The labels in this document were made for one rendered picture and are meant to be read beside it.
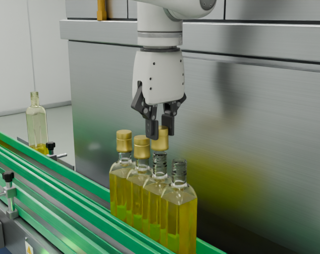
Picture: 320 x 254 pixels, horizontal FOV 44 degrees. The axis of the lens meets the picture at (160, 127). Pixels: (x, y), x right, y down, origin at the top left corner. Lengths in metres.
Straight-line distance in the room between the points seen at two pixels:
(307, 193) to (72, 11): 0.88
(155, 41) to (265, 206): 0.38
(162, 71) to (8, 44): 6.17
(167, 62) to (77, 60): 0.60
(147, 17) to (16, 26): 6.22
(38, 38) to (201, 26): 6.27
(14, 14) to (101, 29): 5.78
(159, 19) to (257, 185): 0.37
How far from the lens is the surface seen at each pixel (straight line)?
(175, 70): 0.77
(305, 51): 0.73
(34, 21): 7.03
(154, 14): 0.72
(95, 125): 1.27
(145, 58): 0.73
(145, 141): 0.83
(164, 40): 0.72
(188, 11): 0.67
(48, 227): 1.02
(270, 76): 0.76
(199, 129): 0.89
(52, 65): 7.20
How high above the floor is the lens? 1.58
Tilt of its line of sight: 16 degrees down
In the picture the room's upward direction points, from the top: straight up
